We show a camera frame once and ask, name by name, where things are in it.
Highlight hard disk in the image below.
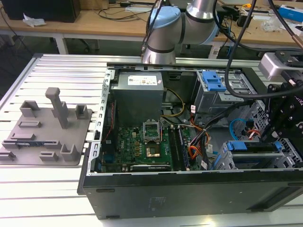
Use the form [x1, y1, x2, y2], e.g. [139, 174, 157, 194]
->
[226, 140, 285, 166]

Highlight silver metal disk bay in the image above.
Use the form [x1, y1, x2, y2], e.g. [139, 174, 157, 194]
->
[213, 138, 298, 171]

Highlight black RAM slot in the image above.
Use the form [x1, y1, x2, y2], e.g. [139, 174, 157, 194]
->
[177, 127, 190, 171]
[169, 126, 180, 171]

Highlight blue plastic cage latch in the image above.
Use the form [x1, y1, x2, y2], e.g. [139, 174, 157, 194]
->
[202, 70, 229, 93]

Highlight silver optical drive cage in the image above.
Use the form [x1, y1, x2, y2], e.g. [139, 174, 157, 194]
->
[194, 70, 258, 114]

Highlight clear plastic bag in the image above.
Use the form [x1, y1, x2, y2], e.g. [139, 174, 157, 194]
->
[262, 18, 281, 33]

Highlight blue cardboard box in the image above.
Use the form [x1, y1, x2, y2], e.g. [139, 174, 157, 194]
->
[277, 4, 303, 23]

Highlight square CPU socket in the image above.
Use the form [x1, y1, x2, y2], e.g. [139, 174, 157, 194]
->
[144, 144, 163, 160]

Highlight black graphics card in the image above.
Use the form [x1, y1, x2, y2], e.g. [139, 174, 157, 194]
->
[129, 164, 171, 173]

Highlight black open PC case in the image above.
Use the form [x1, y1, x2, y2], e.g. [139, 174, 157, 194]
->
[77, 61, 303, 220]

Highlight grey power supply box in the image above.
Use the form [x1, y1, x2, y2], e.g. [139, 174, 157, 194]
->
[110, 70, 165, 122]

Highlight green motherboard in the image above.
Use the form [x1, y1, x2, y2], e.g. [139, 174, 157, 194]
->
[100, 126, 202, 172]

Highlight wooden workbench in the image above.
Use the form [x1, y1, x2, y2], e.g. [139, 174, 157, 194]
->
[0, 0, 303, 56]

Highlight grey parts rack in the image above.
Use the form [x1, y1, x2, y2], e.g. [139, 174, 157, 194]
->
[0, 87, 94, 166]

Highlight dark RAM stick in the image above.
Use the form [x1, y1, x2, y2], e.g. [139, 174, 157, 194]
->
[3, 140, 59, 147]

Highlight large black box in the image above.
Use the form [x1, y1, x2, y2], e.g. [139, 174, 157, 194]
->
[2, 0, 80, 23]

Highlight crumpled white plastic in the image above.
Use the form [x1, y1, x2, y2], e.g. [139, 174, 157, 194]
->
[22, 13, 47, 27]

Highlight orange red disk wire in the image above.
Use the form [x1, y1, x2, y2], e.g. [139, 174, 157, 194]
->
[245, 127, 261, 139]

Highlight silver white camera housing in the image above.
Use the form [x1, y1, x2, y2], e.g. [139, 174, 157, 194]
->
[258, 52, 288, 80]

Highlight black wrist mount bracket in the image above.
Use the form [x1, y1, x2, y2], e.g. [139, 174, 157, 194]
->
[274, 49, 303, 82]

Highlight blue flat data wire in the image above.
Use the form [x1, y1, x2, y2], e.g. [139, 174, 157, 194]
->
[230, 119, 248, 145]

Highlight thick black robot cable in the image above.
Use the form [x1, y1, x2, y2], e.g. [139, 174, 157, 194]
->
[224, 0, 273, 103]
[268, 0, 303, 49]

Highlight black wire bundle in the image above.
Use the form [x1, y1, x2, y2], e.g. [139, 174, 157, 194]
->
[189, 100, 255, 152]

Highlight red orange yellow wires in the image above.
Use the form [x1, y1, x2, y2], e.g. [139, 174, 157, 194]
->
[188, 145, 204, 165]

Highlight yellow black power wires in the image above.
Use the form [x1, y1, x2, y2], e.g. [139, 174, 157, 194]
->
[162, 87, 186, 118]

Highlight metal socket cover frame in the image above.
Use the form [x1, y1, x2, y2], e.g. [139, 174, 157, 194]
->
[141, 120, 162, 144]

